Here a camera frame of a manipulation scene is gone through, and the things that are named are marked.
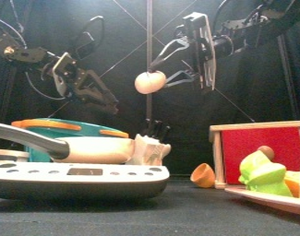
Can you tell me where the grey metal frame pole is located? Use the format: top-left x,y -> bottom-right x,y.
146,0 -> 154,123

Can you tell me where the green toy lettuce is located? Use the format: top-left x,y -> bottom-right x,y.
237,149 -> 295,197

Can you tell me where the orange toy eggshell half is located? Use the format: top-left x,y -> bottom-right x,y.
189,162 -> 217,189

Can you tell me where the teal bin with orange handles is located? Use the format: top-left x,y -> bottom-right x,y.
10,118 -> 130,163

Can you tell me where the white toy induction cooktop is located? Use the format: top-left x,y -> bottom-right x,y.
0,160 -> 172,201

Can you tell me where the wooden box with red panel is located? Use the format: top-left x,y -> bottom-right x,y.
209,120 -> 300,190

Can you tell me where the white toy knife block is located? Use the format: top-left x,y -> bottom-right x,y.
126,119 -> 173,167

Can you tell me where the white toy egg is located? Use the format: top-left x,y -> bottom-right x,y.
134,70 -> 168,95

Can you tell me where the orange toy food piece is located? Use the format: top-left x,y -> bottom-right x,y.
284,178 -> 300,199

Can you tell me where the white toy frying pan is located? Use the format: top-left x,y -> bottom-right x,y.
0,121 -> 137,165

